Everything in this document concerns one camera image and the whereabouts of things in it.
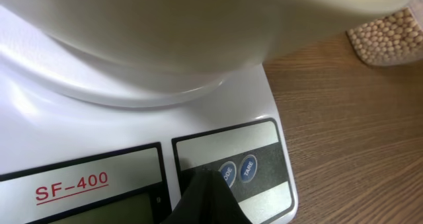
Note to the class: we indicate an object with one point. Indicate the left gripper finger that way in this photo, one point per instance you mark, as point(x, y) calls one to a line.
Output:
point(207, 200)

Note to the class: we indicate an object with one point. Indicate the white digital kitchen scale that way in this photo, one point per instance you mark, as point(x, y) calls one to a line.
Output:
point(84, 140)

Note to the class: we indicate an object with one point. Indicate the white bowl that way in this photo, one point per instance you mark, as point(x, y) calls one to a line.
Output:
point(195, 36)

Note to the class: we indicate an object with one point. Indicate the clear plastic container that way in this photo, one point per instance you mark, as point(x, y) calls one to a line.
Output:
point(386, 39)

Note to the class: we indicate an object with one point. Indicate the soybeans pile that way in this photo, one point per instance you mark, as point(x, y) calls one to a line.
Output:
point(388, 35)

